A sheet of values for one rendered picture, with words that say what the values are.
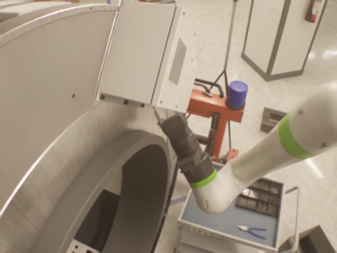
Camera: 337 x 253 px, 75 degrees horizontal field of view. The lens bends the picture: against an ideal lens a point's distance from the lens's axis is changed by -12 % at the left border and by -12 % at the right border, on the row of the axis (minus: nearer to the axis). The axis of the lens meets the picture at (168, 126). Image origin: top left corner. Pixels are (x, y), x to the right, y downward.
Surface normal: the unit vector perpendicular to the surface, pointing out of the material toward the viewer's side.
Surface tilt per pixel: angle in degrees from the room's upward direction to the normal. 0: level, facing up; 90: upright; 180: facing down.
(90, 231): 19
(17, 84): 90
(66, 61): 90
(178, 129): 62
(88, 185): 4
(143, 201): 57
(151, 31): 48
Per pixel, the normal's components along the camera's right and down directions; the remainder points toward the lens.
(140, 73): -0.26, 0.01
